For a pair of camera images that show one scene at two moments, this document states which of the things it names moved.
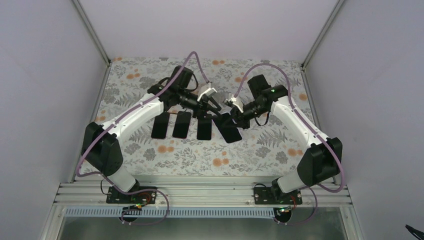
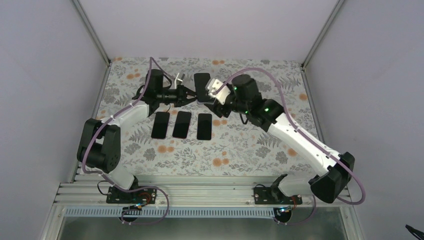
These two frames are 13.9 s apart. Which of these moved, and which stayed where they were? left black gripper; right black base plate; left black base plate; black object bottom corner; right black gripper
Moved: right black gripper; left black gripper
Stayed: left black base plate; black object bottom corner; right black base plate
